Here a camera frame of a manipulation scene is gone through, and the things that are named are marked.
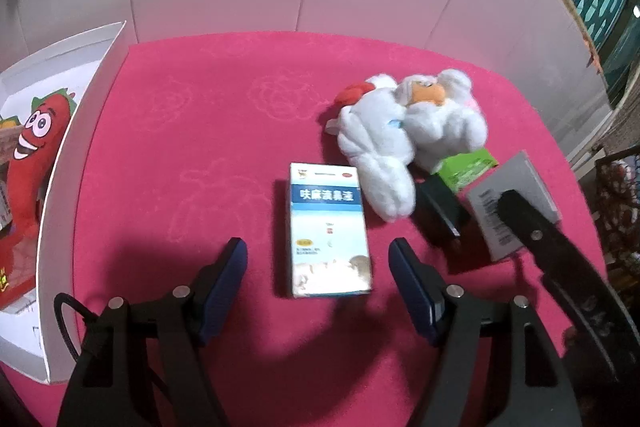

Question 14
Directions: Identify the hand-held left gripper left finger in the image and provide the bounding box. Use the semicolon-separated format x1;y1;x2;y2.
55;237;249;427

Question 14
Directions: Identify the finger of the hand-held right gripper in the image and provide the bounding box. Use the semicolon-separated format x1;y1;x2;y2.
496;188;596;303

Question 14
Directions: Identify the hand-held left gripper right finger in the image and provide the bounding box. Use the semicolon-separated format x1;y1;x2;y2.
389;237;583;427

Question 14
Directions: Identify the grey cardboard box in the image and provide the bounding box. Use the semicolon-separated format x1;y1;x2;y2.
465;150;563;264

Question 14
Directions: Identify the blue and white medicine box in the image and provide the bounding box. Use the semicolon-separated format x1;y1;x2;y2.
289;162;375;299

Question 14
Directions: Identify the white cardboard box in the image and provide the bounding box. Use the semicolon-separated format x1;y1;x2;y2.
0;21;128;383

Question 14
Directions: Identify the red chili plush toy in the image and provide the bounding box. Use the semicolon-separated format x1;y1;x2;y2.
0;89;78;238

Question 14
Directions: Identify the green box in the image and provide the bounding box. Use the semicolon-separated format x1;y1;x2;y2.
437;147;500;192

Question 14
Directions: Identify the black box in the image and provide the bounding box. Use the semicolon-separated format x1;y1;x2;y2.
417;174;473;240

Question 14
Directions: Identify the white plush toy orange face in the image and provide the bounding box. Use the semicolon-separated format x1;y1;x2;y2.
395;68;490;172

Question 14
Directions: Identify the white plush toy red bow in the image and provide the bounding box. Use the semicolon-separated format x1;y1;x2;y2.
325;74;416;223

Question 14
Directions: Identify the pink tablecloth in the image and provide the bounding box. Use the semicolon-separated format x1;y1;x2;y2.
30;32;616;427

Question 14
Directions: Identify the wire rack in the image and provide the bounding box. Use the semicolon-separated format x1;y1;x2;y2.
595;147;640;303

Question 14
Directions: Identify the black cable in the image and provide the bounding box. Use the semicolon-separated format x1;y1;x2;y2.
52;292;101;358

